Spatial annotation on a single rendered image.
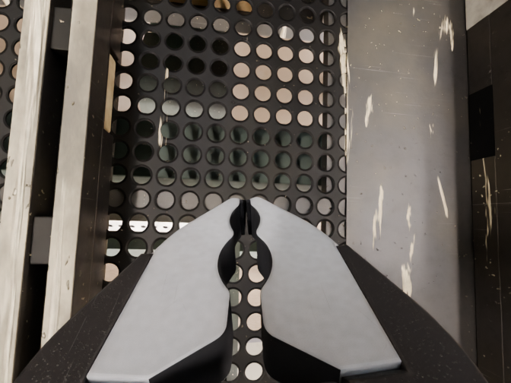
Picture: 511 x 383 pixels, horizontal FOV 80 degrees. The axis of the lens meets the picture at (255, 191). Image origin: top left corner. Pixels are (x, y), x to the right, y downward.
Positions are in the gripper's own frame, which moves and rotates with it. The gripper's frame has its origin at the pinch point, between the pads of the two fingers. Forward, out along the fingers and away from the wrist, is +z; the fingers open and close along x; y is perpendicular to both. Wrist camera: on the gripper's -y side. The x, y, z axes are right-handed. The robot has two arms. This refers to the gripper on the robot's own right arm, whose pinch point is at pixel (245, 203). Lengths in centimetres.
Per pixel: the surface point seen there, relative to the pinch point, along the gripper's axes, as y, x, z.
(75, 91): -2.4, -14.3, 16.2
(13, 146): 1.3, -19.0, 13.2
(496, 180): 9.5, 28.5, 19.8
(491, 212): 12.9, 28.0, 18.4
